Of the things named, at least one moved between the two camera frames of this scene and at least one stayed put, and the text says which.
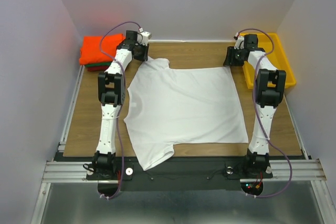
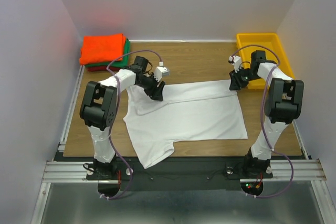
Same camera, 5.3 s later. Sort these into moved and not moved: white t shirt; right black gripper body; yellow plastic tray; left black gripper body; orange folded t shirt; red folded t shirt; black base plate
Moved: right black gripper body; white t shirt; left black gripper body
Not moved: yellow plastic tray; orange folded t shirt; red folded t shirt; black base plate
